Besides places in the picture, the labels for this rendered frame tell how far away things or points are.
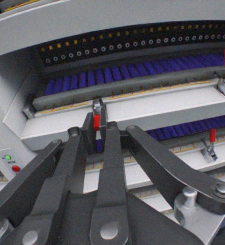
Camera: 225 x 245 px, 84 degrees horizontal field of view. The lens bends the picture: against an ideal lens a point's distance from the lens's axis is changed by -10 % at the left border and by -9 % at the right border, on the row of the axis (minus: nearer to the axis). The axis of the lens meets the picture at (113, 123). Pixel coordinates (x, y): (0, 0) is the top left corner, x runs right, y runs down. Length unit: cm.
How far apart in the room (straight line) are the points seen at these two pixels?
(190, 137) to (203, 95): 15
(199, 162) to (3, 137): 47
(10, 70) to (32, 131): 13
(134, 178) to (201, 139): 22
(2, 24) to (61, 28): 8
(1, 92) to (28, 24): 12
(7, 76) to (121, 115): 23
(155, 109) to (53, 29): 21
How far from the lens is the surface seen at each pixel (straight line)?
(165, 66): 37
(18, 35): 25
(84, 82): 33
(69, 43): 38
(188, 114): 30
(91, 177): 40
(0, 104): 29
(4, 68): 32
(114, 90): 29
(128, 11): 23
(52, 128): 28
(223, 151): 49
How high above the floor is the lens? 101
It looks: 30 degrees down
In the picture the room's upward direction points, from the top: 10 degrees counter-clockwise
